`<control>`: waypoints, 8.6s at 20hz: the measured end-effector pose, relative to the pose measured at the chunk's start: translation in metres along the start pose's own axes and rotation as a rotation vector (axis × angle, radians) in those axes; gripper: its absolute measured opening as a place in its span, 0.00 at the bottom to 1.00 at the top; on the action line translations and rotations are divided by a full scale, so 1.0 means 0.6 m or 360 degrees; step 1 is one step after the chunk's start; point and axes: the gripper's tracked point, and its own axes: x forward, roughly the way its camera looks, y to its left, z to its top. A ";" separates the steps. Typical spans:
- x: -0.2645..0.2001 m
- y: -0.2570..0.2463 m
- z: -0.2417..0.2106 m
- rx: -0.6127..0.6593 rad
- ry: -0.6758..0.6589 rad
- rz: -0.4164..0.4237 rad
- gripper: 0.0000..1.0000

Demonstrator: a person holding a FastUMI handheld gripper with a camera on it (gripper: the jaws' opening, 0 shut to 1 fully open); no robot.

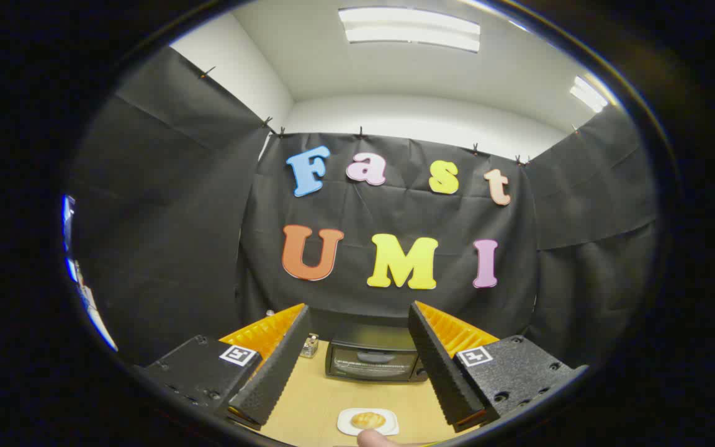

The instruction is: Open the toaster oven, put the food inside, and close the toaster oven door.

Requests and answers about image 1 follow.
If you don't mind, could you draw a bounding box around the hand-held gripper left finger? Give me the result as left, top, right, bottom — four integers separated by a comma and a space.
140, 303, 312, 432

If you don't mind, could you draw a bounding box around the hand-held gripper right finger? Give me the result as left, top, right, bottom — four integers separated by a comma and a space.
408, 301, 588, 433

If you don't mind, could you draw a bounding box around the black toaster oven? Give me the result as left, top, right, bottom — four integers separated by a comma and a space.
325, 323, 428, 382

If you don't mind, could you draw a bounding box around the golden bread roll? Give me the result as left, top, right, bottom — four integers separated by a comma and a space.
350, 412, 387, 430

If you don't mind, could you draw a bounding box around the white square plate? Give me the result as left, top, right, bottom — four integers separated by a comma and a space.
337, 407, 400, 436

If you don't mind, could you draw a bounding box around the small ceiling light panel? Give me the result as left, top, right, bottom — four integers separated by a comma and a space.
570, 76, 608, 114

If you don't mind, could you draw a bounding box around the long ceiling light panel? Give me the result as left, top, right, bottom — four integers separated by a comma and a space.
339, 6, 481, 53

